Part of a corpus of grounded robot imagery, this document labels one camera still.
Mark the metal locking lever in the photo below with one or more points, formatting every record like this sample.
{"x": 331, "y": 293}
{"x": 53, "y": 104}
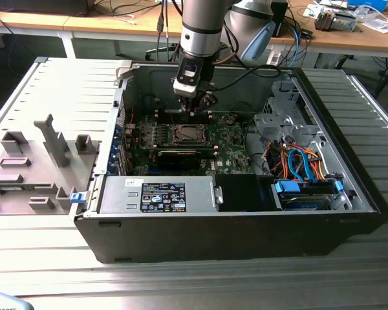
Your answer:
{"x": 172, "y": 117}

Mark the grey power supply unit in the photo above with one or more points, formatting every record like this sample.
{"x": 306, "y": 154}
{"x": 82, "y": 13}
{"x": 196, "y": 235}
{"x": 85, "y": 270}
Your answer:
{"x": 123, "y": 193}

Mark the silver green CPU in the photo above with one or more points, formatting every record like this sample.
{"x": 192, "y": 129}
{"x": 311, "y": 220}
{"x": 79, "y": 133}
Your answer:
{"x": 191, "y": 133}

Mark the office chair base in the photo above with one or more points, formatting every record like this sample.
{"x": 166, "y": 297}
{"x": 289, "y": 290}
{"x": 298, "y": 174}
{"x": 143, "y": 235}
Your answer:
{"x": 151, "y": 55}

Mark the grey rounded device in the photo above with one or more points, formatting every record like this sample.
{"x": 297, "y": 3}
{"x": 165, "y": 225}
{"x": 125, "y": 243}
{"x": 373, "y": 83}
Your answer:
{"x": 3, "y": 302}

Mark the hard disk in blue carrier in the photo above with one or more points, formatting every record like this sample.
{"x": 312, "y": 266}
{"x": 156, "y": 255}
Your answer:
{"x": 286, "y": 188}

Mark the CPU socket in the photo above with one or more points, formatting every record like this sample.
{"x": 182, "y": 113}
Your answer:
{"x": 172, "y": 137}

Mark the black computer box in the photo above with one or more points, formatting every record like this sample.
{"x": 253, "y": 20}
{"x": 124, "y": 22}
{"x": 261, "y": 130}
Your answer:
{"x": 35, "y": 8}

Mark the green RAM stick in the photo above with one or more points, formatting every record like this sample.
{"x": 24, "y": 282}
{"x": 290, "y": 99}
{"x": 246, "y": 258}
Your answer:
{"x": 13, "y": 188}

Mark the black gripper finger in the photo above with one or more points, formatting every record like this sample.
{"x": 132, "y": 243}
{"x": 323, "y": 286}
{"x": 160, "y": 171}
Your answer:
{"x": 188, "y": 105}
{"x": 206, "y": 101}

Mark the grey parts rack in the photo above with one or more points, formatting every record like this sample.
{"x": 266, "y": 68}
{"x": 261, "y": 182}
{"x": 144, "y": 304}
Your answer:
{"x": 45, "y": 193}

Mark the blue plastic latch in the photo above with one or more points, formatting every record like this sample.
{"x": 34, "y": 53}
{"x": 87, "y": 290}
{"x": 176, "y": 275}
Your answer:
{"x": 77, "y": 197}

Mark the black PC case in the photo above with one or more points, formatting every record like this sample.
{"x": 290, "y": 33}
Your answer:
{"x": 213, "y": 235}

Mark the silver coin battery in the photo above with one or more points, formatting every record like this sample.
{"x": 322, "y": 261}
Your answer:
{"x": 230, "y": 121}

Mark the blue box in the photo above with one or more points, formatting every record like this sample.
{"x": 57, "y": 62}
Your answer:
{"x": 368, "y": 4}

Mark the green motherboard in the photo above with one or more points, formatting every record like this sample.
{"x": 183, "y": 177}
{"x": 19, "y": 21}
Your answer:
{"x": 232, "y": 151}

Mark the CPU cooler with fan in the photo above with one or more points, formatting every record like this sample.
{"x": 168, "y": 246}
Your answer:
{"x": 326, "y": 21}

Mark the small white device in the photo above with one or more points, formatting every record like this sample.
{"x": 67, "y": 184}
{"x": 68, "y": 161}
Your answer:
{"x": 273, "y": 59}

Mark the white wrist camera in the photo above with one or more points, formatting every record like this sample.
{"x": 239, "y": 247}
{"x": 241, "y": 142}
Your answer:
{"x": 186, "y": 85}

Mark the black graphics card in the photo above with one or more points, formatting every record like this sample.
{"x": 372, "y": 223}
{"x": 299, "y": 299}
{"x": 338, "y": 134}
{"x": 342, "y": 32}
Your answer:
{"x": 179, "y": 159}

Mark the metal disk bay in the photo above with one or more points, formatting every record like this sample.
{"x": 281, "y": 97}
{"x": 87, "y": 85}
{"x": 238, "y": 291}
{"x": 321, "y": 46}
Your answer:
{"x": 275, "y": 124}

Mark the clear plastic bag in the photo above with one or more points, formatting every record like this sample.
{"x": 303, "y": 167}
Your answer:
{"x": 380, "y": 26}

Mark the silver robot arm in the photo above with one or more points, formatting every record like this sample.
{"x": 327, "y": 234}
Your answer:
{"x": 202, "y": 29}

